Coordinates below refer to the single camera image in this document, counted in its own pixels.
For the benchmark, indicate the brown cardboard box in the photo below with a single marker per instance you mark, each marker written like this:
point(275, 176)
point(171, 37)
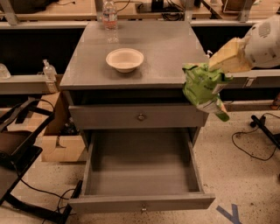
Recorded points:
point(59, 140)

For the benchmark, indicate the closed grey top drawer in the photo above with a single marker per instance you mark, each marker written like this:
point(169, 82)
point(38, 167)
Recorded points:
point(136, 116)

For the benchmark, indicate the open grey middle drawer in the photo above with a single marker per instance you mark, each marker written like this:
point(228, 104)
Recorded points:
point(141, 170)

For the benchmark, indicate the green rice chip bag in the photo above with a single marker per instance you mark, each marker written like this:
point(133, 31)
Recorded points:
point(202, 89)

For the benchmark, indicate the small clear sanitizer bottle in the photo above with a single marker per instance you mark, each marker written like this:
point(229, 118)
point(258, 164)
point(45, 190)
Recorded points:
point(49, 70)

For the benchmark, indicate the grey wooden drawer cabinet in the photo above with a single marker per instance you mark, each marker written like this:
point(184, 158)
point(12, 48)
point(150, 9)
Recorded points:
point(166, 47)

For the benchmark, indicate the white paper bowl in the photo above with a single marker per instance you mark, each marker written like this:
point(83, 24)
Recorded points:
point(125, 60)

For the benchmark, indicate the clear plastic water bottle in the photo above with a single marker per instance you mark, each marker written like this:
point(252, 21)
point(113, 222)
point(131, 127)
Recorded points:
point(109, 15)

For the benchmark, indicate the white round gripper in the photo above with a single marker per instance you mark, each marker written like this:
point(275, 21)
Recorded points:
point(263, 46)

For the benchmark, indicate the black cart frame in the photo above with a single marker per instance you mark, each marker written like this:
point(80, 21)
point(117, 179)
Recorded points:
point(18, 153)

